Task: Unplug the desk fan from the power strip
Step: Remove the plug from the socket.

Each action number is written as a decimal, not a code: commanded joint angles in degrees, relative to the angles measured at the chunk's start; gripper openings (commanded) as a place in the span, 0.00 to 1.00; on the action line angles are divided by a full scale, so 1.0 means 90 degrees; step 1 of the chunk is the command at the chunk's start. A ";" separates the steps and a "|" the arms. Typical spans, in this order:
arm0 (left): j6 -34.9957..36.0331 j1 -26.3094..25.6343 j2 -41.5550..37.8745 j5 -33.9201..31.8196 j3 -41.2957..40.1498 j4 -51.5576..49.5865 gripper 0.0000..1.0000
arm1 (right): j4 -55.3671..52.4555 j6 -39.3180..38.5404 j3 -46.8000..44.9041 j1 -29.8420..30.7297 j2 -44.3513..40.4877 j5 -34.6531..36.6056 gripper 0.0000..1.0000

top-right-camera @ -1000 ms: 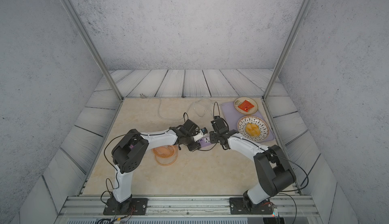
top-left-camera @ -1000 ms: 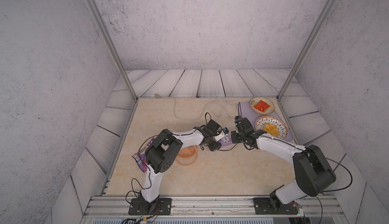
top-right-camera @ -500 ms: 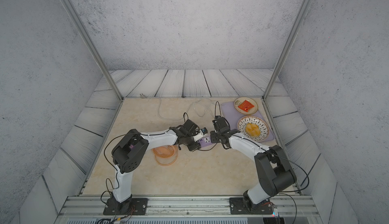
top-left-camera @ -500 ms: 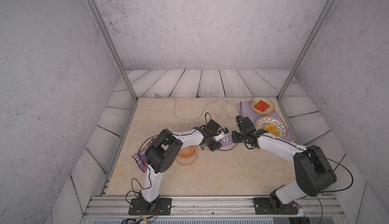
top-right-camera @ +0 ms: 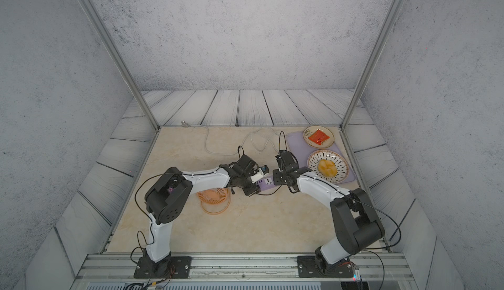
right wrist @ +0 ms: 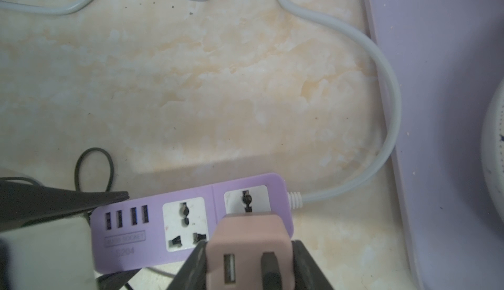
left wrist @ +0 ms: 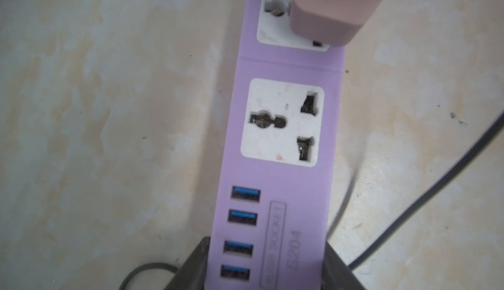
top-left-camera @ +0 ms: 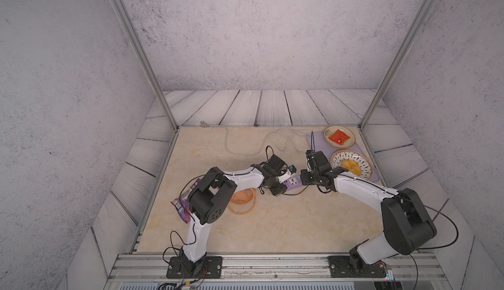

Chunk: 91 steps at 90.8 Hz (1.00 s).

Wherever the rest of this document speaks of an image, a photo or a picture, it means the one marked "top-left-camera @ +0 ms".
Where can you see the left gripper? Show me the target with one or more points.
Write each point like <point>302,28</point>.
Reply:
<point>280,189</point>

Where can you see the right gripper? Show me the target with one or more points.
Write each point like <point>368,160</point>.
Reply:
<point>303,173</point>

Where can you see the purple power strip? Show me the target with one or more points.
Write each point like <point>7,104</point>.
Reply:
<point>293,182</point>

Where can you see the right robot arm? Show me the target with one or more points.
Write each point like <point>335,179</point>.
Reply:
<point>407,225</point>

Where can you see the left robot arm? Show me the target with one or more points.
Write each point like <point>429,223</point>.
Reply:
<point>211,196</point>

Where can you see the purple placemat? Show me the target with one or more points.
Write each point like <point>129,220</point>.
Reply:
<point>321,145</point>

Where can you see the yellow food in bowl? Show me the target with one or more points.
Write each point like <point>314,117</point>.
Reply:
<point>352,166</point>

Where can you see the white patterned bowl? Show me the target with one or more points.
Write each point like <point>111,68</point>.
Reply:
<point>364,163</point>

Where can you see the red packet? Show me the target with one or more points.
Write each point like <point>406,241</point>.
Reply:
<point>339,137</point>

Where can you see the beige plate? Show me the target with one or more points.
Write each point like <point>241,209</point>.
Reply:
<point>331,129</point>

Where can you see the purple snack packet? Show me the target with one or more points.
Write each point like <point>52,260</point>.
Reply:
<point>181,204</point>

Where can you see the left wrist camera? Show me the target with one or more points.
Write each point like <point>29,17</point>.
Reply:
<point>288,172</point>

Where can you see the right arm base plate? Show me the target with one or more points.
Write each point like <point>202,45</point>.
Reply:
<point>349,267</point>

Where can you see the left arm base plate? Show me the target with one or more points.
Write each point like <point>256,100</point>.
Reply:
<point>208,267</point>

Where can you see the aluminium front rail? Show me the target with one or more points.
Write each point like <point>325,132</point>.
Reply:
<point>275,271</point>

